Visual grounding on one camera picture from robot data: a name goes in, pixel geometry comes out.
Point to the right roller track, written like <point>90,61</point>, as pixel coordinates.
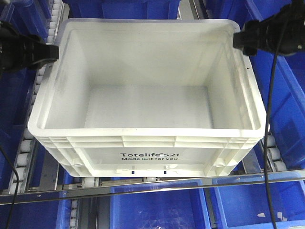
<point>274,160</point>

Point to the blue bin lower right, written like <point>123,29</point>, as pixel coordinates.
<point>246,206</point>

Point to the white plastic tote bin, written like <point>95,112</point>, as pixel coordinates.
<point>141,98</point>

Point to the blue bin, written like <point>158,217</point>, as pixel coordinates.
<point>15,89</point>
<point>180,209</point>
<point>246,206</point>
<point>287,120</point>
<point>41,215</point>

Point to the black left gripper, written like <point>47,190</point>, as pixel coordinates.
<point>18,51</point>

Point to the left roller track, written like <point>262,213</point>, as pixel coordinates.
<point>26,155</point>

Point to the blue bin lower left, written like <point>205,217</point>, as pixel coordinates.
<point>41,215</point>

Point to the blue bin lower middle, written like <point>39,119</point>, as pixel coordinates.
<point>180,209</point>

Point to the roller track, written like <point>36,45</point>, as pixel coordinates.
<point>274,160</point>
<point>26,155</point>

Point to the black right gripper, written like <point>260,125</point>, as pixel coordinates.
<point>282,33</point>

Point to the steel shelf front rail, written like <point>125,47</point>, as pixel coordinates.
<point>131,186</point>

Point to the blue bin upper right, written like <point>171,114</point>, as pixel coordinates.
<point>287,120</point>

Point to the blue bin upper left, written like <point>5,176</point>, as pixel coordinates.
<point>15,89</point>

